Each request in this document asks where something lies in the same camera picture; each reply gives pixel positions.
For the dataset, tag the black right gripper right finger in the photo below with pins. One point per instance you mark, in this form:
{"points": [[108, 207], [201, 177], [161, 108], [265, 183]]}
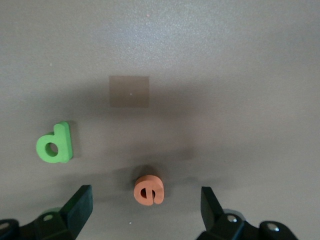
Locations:
{"points": [[215, 217]]}

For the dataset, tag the green foam letter d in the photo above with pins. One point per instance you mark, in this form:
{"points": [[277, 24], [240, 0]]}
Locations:
{"points": [[63, 140]]}

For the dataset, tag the orange foam letter e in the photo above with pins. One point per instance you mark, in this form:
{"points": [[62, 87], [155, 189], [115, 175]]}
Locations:
{"points": [[150, 181]]}

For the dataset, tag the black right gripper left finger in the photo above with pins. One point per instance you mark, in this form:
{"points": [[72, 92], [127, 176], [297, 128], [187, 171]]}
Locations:
{"points": [[75, 212]]}

